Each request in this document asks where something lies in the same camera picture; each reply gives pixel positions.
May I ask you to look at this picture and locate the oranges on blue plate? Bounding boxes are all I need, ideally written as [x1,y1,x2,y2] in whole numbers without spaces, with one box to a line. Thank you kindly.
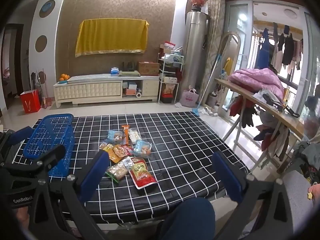
[59,74,70,83]

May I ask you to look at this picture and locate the pink quilt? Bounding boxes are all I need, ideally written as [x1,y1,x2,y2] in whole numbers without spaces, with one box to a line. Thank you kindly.
[228,68,284,102]

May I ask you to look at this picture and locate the wooden ironing table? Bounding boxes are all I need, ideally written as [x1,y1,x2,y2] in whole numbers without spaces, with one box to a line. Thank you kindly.
[215,79,304,171]

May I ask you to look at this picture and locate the blue plastic basket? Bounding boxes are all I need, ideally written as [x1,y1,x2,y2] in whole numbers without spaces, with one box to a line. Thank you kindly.
[23,113,75,177]

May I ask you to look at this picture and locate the cream tv cabinet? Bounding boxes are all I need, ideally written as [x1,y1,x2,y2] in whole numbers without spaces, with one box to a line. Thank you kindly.
[53,74,159,107]

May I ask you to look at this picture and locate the light blue pastry pack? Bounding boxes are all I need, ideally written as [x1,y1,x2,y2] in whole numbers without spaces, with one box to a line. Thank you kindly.
[107,129,125,145]
[133,140,152,158]

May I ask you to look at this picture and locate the cardboard box on cabinet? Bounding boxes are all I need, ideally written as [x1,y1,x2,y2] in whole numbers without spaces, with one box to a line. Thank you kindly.
[137,62,160,76]

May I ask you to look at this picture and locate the silver standing air conditioner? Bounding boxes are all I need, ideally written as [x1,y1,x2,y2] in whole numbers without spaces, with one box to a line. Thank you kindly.
[180,11,208,92]

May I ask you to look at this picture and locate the blue handled mop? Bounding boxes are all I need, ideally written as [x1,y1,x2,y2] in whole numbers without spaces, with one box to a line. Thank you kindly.
[192,53,222,117]

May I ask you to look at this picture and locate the black white grid tablecloth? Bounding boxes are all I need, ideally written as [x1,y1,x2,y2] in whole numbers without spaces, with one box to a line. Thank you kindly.
[11,111,251,224]

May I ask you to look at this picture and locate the hanging clothes on rack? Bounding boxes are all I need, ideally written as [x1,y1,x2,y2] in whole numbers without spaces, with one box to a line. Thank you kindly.
[254,21,303,75]

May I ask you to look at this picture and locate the blue tissue box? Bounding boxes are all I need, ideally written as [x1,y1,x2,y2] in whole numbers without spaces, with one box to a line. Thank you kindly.
[110,67,120,76]

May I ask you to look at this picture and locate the yellow purple snack packet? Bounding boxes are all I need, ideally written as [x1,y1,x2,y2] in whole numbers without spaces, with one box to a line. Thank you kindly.
[101,144,121,164]

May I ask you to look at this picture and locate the red flower decoration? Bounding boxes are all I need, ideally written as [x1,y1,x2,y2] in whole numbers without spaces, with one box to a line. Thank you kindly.
[189,0,207,11]

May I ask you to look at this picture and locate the red paper bag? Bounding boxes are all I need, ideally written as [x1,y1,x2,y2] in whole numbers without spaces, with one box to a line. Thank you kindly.
[20,89,41,114]

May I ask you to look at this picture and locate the orange snack stick pack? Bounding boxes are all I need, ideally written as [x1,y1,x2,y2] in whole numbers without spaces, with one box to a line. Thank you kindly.
[121,124,130,146]

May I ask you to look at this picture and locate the pink gift bag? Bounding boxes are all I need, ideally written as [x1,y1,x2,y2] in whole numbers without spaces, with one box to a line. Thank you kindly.
[179,88,199,108]

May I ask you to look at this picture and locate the large red yellow snack bag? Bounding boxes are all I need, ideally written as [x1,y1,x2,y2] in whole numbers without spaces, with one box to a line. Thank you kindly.
[129,157,157,190]

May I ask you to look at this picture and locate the clear cream cracker pack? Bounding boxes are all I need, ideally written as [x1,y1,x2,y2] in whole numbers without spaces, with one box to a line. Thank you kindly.
[128,128,142,144]

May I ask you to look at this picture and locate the person left hand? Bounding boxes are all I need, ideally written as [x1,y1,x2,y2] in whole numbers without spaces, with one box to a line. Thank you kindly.
[13,206,30,229]

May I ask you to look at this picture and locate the yellow cloth cover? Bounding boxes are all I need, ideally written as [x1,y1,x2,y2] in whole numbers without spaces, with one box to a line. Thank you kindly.
[75,18,149,57]

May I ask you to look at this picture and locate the person blue trouser leg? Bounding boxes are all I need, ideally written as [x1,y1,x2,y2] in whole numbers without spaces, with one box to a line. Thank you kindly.
[156,198,215,239]

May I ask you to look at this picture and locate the white metal shelf rack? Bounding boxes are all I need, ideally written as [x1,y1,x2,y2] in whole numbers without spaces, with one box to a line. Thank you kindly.
[158,50,184,103]

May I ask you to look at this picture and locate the red spicy snack packet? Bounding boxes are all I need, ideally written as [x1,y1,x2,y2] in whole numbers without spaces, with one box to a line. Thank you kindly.
[113,145,132,158]

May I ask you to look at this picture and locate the clear cracker pack green ends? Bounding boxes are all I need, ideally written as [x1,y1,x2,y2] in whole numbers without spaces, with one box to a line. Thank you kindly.
[105,163,128,183]

